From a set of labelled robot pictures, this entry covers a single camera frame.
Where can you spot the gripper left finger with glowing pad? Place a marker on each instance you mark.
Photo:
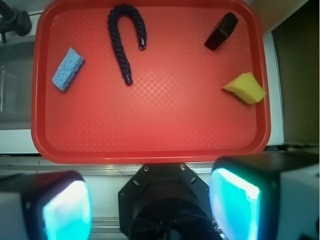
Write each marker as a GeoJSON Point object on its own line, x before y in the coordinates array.
{"type": "Point", "coordinates": [45, 206]}

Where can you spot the red plastic tray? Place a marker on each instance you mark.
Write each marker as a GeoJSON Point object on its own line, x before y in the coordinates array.
{"type": "Point", "coordinates": [174, 111]}

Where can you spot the black clamp knob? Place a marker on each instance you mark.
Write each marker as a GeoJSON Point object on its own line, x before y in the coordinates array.
{"type": "Point", "coordinates": [13, 20]}

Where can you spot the blue sponge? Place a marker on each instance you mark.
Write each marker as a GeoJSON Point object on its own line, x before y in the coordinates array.
{"type": "Point", "coordinates": [67, 69]}

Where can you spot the black box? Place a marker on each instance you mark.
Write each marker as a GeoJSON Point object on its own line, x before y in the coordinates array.
{"type": "Point", "coordinates": [222, 31]}

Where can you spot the yellow sponge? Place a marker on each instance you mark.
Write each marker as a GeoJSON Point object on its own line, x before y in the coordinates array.
{"type": "Point", "coordinates": [246, 88]}

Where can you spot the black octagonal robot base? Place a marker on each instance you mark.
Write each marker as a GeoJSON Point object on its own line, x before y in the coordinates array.
{"type": "Point", "coordinates": [166, 202]}

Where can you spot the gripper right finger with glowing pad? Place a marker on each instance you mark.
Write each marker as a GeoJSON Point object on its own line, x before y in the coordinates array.
{"type": "Point", "coordinates": [273, 195]}

